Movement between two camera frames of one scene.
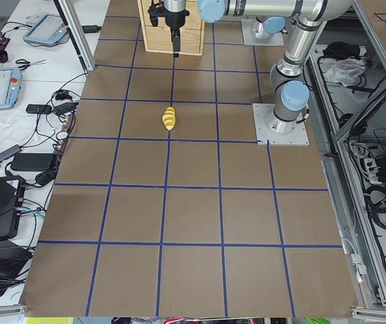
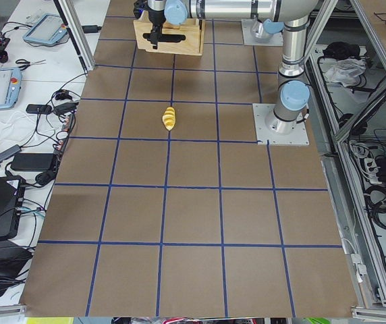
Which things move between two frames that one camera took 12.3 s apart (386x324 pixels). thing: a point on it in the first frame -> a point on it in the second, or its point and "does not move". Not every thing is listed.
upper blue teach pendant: x=49 y=29 does not move
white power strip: x=372 y=169 does not move
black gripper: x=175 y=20 -> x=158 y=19
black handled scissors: x=25 y=64 does not move
